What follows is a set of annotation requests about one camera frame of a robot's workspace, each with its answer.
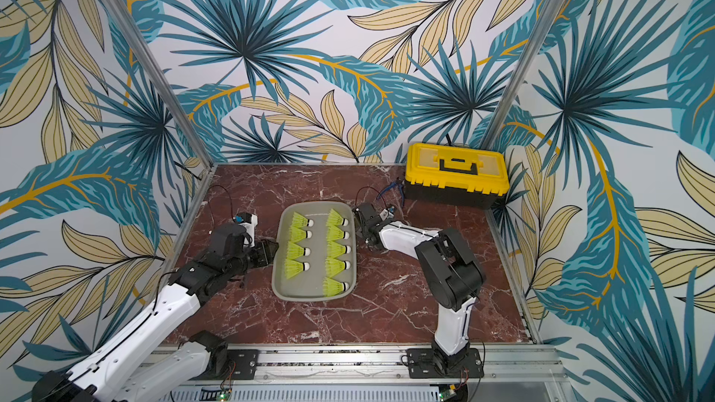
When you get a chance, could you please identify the green shuttlecock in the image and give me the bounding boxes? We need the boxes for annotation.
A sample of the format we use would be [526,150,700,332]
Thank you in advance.
[325,258,351,278]
[326,225,350,242]
[290,212,315,229]
[326,208,349,227]
[322,277,349,298]
[326,241,351,259]
[289,226,312,243]
[286,242,310,261]
[283,260,310,279]

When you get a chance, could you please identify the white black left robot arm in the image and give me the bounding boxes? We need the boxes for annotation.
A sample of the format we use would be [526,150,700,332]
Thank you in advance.
[31,216,279,401]

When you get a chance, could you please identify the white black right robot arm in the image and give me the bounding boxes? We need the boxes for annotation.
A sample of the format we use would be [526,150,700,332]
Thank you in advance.
[353,203,486,359]

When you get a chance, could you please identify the grey plastic tray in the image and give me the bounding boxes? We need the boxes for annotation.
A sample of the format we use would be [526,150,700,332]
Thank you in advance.
[272,201,358,303]

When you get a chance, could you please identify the yellow black toolbox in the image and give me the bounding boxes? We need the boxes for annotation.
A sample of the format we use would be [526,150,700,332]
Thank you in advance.
[404,143,510,210]

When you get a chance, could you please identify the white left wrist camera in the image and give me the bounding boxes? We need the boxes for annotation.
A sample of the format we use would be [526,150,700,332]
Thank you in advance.
[233,212,258,247]

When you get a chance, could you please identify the blue handled pliers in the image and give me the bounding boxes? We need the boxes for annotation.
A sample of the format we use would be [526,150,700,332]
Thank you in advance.
[376,179,405,208]

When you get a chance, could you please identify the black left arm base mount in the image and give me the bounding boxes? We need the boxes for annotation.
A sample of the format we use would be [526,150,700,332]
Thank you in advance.
[169,331,259,381]

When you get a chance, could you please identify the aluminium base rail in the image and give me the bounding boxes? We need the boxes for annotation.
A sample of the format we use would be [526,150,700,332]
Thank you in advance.
[140,344,575,401]

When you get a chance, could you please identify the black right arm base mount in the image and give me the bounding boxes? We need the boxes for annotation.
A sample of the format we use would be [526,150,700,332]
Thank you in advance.
[406,342,484,380]

